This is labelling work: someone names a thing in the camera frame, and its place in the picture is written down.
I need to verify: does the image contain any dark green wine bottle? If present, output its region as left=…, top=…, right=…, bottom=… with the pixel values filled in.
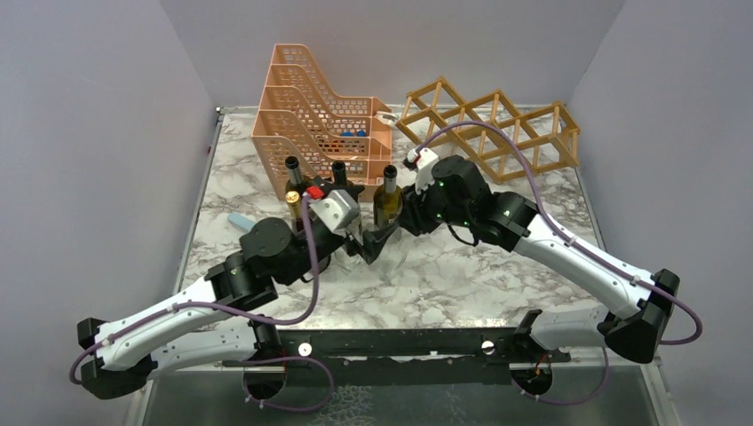
left=324, top=161, right=361, bottom=200

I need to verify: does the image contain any red bottle gold cap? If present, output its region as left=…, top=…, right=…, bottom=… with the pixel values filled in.
left=285, top=190, right=304, bottom=233

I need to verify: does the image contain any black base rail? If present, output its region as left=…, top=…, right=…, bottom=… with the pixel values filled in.
left=221, top=327, right=570, bottom=387

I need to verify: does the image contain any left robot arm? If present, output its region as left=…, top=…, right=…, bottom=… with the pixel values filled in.
left=68, top=184, right=397, bottom=400

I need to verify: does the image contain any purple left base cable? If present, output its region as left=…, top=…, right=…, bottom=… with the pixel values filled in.
left=241, top=355, right=337, bottom=414

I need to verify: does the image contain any green bottle silver cap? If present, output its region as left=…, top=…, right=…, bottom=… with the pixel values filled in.
left=373, top=165, right=403, bottom=229

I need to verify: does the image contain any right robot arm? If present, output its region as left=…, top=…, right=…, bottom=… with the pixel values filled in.
left=400, top=148, right=679, bottom=364

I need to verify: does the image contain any dark bottle brown label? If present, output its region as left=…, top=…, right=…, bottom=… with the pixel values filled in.
left=284, top=155, right=313, bottom=196

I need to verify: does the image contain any wooden wine rack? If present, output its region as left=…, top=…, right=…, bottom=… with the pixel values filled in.
left=396, top=76, right=580, bottom=183

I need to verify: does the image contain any peach plastic file organizer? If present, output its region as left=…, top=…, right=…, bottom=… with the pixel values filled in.
left=251, top=43, right=392, bottom=202

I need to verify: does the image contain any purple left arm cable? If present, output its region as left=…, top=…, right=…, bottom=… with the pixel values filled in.
left=68, top=196, right=321, bottom=386

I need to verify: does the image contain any light blue eraser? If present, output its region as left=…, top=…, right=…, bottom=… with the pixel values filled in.
left=227, top=212, right=255, bottom=233

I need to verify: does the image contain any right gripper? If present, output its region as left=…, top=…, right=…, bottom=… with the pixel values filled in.
left=396, top=172, right=473, bottom=236

